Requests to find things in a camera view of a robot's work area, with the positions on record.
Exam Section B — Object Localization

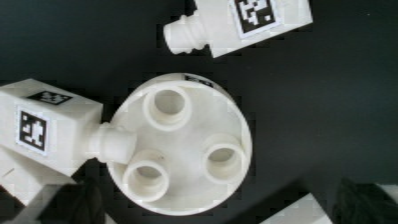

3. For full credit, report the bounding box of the white U-shaped obstacle fence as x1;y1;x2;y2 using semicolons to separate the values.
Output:
260;183;398;224

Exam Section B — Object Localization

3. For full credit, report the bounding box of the white stool leg centre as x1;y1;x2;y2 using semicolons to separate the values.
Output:
164;0;313;57

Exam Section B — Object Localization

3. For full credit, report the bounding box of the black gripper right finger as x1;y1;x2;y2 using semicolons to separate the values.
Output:
332;179;398;224

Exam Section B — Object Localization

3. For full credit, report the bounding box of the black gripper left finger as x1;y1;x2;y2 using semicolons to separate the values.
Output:
9;182;109;224

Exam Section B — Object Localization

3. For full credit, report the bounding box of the white stool leg with tag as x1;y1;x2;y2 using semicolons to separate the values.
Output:
0;79;137;203

